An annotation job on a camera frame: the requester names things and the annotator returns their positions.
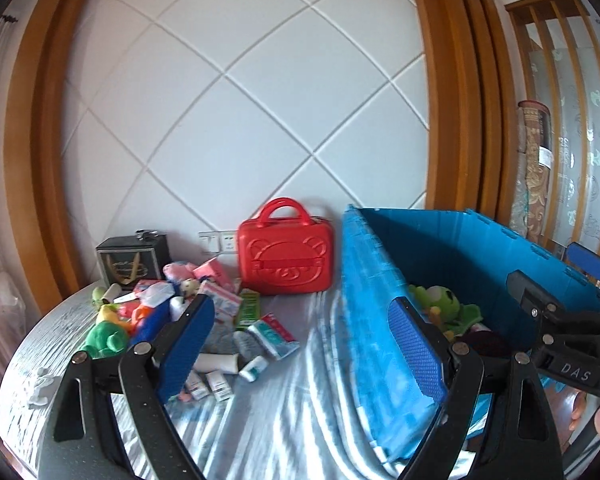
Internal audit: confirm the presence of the light green frog plush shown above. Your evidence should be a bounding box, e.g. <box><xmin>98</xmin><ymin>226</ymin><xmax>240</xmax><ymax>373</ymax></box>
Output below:
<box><xmin>408</xmin><ymin>285</ymin><xmax>482</xmax><ymax>340</ymax></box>

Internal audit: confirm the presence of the white cotton glove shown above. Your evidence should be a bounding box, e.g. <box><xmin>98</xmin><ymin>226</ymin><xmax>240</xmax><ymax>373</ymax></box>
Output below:
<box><xmin>28</xmin><ymin>367</ymin><xmax>56</xmax><ymax>410</ymax></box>

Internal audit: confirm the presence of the dark green plush toy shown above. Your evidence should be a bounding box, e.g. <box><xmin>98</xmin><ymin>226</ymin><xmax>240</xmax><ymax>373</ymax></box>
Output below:
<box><xmin>82</xmin><ymin>321</ymin><xmax>129</xmax><ymax>360</ymax></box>

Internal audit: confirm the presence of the rolled patterned carpet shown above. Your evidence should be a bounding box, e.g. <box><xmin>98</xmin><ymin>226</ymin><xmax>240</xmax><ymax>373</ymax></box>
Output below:
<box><xmin>509</xmin><ymin>100</ymin><xmax>554</xmax><ymax>245</ymax></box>

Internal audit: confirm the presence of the yellow duck plush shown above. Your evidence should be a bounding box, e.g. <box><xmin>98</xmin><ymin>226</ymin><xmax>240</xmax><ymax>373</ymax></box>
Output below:
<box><xmin>96</xmin><ymin>304</ymin><xmax>133</xmax><ymax>334</ymax></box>

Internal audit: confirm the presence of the teal plush with blue hair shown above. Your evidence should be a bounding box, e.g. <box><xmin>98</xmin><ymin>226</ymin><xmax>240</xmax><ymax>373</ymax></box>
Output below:
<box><xmin>130</xmin><ymin>300</ymin><xmax>171</xmax><ymax>346</ymax></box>

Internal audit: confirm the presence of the small green frog toy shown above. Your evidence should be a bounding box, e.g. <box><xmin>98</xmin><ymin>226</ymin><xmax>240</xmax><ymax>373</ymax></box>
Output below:
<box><xmin>92</xmin><ymin>286</ymin><xmax>107</xmax><ymax>311</ymax></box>

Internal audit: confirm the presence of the cardboard tube roll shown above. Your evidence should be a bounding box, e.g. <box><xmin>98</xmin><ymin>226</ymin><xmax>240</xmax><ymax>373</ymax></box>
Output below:
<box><xmin>102</xmin><ymin>283</ymin><xmax>122</xmax><ymax>304</ymax></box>

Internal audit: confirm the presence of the pink pig plush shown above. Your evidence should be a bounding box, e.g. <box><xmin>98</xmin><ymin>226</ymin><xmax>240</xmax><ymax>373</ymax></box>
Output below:
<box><xmin>162</xmin><ymin>261</ymin><xmax>196</xmax><ymax>284</ymax></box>

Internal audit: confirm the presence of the pink white carton box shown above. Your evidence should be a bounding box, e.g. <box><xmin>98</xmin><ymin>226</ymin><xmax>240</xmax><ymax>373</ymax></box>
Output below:
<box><xmin>199</xmin><ymin>280</ymin><xmax>242</xmax><ymax>323</ymax></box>

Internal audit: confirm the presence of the black gift box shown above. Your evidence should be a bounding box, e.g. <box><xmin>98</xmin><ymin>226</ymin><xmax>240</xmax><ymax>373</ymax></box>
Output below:
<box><xmin>95</xmin><ymin>230</ymin><xmax>172</xmax><ymax>290</ymax></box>

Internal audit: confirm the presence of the green card package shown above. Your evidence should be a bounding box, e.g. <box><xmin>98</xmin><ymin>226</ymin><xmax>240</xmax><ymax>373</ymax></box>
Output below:
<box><xmin>235</xmin><ymin>288</ymin><xmax>261</xmax><ymax>330</ymax></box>

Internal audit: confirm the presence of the teal and red toothpaste box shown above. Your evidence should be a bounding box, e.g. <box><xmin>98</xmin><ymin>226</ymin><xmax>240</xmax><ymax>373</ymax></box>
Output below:
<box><xmin>248</xmin><ymin>314</ymin><xmax>300</xmax><ymax>361</ymax></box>

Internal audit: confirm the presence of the striped grey tablecloth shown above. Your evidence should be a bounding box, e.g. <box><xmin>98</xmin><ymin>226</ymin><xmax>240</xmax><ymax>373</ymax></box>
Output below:
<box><xmin>0</xmin><ymin>287</ymin><xmax>388</xmax><ymax>479</ymax></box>

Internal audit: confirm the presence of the wooden slat room divider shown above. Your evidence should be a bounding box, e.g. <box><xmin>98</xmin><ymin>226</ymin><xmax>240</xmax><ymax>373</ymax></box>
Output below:
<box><xmin>506</xmin><ymin>0</ymin><xmax>600</xmax><ymax>256</ymax></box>

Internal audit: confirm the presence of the blue plastic storage crate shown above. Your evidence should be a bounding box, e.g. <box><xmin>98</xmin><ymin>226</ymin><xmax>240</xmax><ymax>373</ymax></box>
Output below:
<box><xmin>341</xmin><ymin>207</ymin><xmax>600</xmax><ymax>463</ymax></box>

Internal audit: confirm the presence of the red bear suitcase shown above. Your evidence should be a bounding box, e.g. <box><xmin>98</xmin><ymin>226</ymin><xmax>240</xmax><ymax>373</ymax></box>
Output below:
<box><xmin>237</xmin><ymin>197</ymin><xmax>335</xmax><ymax>296</ymax></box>

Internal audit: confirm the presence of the white wall socket panel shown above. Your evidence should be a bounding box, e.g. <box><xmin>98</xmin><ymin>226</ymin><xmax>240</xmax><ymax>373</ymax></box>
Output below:
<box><xmin>198</xmin><ymin>231</ymin><xmax>238</xmax><ymax>255</ymax></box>

